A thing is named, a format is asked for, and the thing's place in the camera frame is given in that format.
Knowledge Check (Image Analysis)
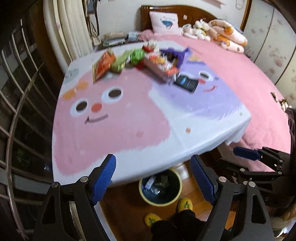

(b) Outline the clear plastic bottle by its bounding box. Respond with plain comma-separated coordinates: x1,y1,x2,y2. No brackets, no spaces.
144,175,168,195

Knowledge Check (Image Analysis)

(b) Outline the green paper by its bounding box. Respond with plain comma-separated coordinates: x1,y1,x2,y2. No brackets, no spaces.
110,49,145,73

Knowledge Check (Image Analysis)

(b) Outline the right hand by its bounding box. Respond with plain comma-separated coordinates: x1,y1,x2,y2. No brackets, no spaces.
270,204,295,237

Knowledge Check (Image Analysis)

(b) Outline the pink bed cover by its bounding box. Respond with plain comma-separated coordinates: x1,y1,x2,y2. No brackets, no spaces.
138,29,292,173

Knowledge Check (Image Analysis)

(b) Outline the right yellow slipper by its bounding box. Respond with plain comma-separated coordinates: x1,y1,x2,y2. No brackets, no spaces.
178,197,193,213

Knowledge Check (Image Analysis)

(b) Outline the yellow slipper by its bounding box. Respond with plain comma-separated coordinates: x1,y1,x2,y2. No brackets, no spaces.
178,197,193,213
144,213,162,227

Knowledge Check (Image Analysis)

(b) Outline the dark bin with yellow rim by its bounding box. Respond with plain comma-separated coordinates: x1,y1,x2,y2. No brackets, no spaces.
138,169,183,207

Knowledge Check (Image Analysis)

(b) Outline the black trouser leg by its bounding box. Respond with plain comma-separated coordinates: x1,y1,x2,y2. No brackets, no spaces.
151,209,206,240

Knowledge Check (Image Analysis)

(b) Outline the left yellow slipper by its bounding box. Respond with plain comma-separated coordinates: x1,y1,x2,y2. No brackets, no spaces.
144,213,162,227

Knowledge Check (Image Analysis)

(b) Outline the cartoon printed tablecloth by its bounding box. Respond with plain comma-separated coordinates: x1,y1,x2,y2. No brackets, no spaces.
52,49,251,185

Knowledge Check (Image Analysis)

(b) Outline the black packet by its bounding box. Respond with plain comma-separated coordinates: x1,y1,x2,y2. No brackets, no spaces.
174,75,199,93

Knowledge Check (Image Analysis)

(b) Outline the orange snack bag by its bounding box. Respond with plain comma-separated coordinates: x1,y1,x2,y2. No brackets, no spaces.
92,49,116,83

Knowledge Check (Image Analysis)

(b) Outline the metal window grille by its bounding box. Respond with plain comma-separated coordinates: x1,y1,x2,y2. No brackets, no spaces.
1,13,58,235

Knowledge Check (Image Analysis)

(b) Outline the purple wrapper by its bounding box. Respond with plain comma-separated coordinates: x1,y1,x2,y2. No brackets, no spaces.
160,48,193,68

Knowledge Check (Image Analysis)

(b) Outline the box of snacks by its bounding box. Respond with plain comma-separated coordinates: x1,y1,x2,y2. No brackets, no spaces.
143,53,180,83

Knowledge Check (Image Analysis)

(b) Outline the wooden nightstand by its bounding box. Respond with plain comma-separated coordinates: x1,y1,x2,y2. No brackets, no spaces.
93,39,142,52

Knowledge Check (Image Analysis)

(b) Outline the white plush toy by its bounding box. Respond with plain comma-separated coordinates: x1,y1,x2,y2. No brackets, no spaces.
182,19,211,42

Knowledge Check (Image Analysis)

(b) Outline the stack of papers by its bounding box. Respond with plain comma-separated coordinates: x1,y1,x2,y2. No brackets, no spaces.
103,32,128,41

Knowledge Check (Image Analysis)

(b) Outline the blue tissue box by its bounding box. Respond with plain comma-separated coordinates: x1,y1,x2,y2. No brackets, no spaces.
127,32,139,42

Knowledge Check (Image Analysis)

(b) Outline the wooden headboard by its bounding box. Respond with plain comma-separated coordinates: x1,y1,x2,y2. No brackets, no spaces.
139,4,216,31

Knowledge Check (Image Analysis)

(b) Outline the pink embroidered pillow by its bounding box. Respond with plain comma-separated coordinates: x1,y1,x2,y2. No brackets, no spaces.
149,11,182,35

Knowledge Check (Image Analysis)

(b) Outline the cream curtain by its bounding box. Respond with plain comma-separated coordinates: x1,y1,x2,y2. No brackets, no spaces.
43,0,93,73

